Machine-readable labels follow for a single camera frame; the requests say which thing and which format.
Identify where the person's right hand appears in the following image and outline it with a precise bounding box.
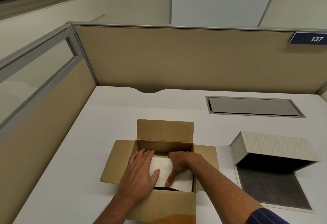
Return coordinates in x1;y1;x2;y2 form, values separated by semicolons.
165;151;205;187

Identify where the person's left hand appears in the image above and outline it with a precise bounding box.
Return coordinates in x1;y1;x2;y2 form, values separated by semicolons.
118;149;161;202

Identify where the white packet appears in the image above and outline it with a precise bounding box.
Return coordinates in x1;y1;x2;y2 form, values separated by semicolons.
149;155;194;192

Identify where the person's right forearm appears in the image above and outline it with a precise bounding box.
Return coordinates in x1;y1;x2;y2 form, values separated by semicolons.
189;155;267;224

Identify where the person's left forearm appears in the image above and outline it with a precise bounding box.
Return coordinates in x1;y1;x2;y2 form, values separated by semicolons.
93;193;145;224

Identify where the brown cardboard box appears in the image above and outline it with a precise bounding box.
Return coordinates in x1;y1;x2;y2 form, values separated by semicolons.
100;119;220;224

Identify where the dark blue striped sleeve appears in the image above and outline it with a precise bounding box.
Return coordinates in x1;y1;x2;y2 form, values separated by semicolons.
245;207;292;224

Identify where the beige leaf-patterned gift box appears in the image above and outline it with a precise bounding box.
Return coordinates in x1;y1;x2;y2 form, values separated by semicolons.
229;131;322;214

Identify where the beige cubicle partition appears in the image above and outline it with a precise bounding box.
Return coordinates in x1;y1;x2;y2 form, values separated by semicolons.
65;21;327;95

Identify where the beige partition with glass pane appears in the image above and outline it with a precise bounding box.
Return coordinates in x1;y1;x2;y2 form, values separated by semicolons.
0;24;99;224

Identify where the blue number sign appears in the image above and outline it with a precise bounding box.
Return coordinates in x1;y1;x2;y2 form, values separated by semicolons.
288;31;327;45

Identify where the grey metal desk cable hatch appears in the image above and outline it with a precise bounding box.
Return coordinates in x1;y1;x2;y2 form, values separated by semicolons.
205;96;306;118

